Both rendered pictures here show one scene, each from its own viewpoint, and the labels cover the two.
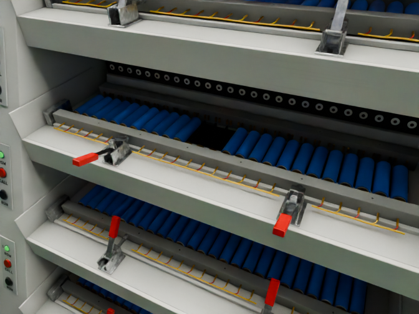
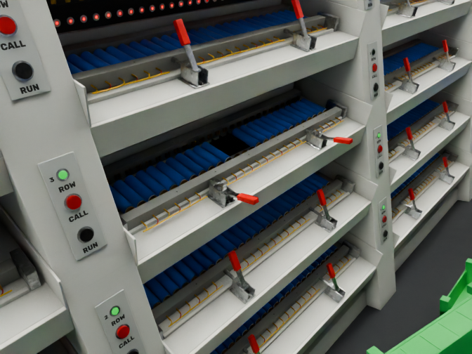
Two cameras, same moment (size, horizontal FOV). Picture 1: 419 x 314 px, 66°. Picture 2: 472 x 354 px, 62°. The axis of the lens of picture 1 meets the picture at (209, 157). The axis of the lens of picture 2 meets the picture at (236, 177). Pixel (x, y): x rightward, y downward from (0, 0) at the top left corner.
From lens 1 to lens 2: 0.67 m
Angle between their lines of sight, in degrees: 58
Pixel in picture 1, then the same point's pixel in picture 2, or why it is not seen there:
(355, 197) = (323, 118)
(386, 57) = (320, 43)
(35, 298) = not seen: outside the picture
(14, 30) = (92, 147)
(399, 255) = (351, 128)
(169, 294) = (286, 261)
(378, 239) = (341, 128)
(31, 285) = not seen: outside the picture
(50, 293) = not seen: outside the picture
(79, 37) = (172, 112)
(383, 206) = (331, 114)
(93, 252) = (223, 305)
